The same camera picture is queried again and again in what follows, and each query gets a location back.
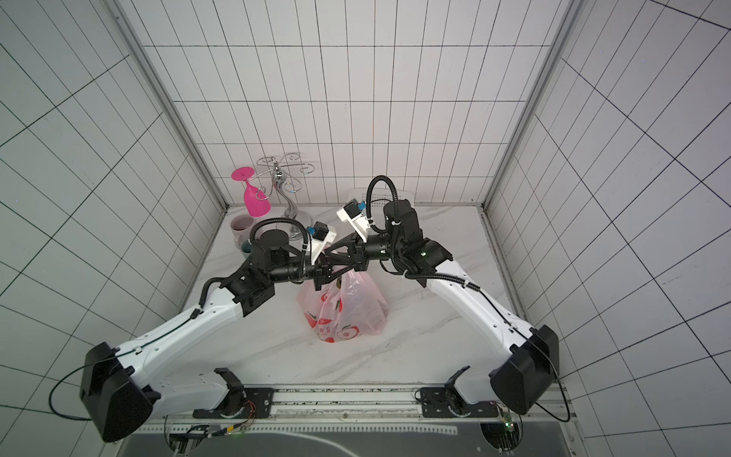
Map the magenta wine glass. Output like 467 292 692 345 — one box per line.
231 167 271 218

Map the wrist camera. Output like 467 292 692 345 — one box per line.
336 199 370 242
308 221 337 265

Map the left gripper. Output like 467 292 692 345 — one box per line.
271 249 357 291

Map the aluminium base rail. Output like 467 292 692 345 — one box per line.
136 384 576 435

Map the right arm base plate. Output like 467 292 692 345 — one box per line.
415 386 499 419

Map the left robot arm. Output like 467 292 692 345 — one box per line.
78 217 370 443

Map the teal small cup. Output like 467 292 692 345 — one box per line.
240 240 252 257

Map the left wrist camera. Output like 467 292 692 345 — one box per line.
308 221 337 265

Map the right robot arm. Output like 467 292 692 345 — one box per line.
316 175 560 415

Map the silver glass holder stand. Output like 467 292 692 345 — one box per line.
256 152 315 228

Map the pink ceramic mug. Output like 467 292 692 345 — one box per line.
230 214 256 251

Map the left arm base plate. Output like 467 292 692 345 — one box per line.
192 388 275 421

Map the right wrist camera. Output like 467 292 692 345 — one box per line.
336 199 370 242

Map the pink plastic bag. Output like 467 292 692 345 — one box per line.
296 272 389 343

